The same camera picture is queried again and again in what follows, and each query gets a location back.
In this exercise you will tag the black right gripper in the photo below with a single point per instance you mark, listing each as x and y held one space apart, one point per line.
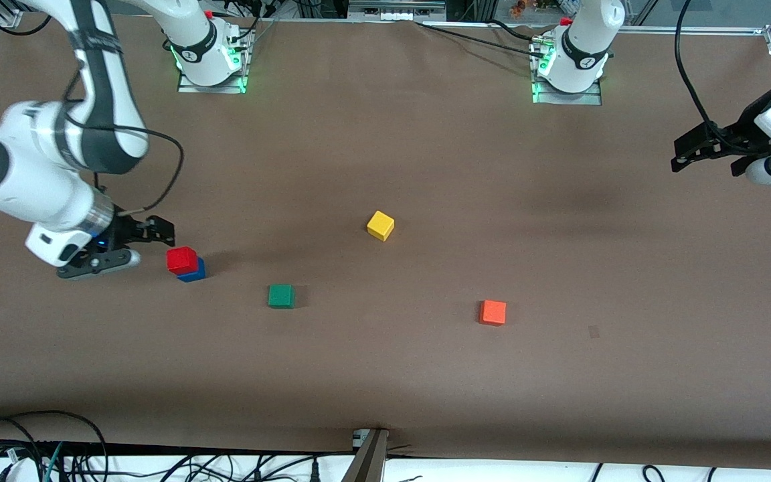
124 231

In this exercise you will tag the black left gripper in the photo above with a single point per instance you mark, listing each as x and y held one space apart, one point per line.
737 138

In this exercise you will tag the red wooden block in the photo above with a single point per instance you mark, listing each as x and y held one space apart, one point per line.
181 260

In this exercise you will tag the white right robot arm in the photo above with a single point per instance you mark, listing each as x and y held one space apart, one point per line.
17 167

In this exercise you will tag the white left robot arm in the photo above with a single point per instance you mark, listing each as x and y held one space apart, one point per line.
586 47

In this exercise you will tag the blue wooden block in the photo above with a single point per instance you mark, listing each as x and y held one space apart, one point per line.
194 274

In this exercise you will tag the green wooden block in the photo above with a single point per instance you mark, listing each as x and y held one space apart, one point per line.
281 296

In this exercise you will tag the yellow wooden block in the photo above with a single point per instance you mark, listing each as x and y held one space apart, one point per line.
380 225

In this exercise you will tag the orange wooden block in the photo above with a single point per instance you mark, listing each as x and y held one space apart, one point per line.
492 312

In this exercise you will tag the grey power strip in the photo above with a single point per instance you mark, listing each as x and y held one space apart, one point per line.
395 10

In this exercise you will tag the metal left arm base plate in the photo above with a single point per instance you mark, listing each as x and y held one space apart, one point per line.
569 99

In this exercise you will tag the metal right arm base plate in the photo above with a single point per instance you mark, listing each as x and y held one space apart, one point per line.
188 89

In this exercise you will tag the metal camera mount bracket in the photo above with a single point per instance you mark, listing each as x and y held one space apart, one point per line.
367 458

